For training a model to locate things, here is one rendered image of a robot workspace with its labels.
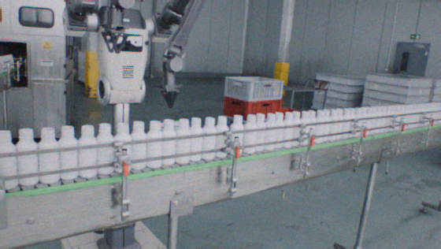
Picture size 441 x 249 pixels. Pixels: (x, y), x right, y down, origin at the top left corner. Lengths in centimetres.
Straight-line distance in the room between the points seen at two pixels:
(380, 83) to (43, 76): 629
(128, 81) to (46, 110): 320
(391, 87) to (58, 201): 730
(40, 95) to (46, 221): 380
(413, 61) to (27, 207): 1159
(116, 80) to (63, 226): 83
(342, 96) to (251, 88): 501
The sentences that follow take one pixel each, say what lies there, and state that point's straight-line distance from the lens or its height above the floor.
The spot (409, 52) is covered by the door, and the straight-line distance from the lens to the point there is 1217.
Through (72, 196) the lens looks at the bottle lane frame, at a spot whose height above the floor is 96.
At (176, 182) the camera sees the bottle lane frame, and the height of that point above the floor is 94.
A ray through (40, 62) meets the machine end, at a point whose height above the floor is 109.
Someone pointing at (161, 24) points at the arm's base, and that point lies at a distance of 192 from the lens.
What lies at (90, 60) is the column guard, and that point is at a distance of 892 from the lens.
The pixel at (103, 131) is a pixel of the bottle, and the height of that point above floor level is 115.
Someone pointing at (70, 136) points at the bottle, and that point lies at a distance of 116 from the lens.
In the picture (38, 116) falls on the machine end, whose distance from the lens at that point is 497.
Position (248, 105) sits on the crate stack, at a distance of 385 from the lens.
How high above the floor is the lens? 144
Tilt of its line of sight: 13 degrees down
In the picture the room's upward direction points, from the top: 5 degrees clockwise
